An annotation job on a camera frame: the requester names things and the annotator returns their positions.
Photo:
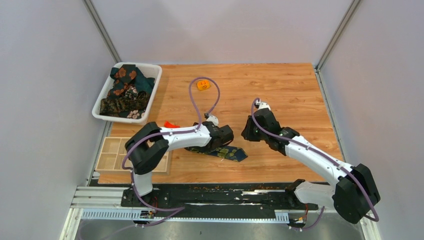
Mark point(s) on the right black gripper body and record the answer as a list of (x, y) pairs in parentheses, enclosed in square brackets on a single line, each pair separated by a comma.
[(253, 134)]

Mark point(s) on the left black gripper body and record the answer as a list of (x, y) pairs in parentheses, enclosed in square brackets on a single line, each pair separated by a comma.
[(202, 148)]

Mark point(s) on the navy yellow floral tie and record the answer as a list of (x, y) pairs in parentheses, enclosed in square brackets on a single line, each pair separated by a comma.
[(231, 153)]

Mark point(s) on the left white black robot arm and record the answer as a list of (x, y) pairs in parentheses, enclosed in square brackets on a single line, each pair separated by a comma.
[(147, 147)]

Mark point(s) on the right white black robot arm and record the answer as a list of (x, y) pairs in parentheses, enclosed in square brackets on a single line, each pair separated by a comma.
[(351, 190)]

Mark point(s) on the orange cube toy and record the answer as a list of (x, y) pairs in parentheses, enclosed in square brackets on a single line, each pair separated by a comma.
[(203, 84)]

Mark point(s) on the red plastic clip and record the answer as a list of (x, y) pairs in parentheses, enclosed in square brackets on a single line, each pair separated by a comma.
[(170, 125)]

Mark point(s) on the dark pink floral tie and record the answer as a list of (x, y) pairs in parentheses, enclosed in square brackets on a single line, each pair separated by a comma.
[(134, 114)]

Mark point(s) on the white plastic bin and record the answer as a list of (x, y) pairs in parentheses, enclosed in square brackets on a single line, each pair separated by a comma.
[(149, 70)]

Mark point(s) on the wooden compartment tray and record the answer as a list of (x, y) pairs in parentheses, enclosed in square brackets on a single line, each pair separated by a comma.
[(113, 152)]

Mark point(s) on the green orange floral tie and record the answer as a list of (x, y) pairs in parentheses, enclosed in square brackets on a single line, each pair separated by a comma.
[(129, 83)]

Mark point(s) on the dark brown patterned tie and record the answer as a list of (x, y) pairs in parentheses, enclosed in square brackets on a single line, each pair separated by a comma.
[(121, 106)]

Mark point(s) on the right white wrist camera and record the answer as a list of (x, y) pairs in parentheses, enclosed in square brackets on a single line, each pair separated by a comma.
[(262, 105)]

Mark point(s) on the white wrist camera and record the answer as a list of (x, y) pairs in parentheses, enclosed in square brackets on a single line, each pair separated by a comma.
[(211, 118), (262, 105)]

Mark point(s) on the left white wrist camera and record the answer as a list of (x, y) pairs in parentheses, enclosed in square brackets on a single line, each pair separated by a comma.
[(211, 118)]

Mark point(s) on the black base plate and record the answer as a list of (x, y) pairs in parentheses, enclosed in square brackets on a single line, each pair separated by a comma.
[(227, 200)]

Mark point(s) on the aluminium rail frame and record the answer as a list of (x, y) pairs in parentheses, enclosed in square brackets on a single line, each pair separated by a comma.
[(121, 203)]

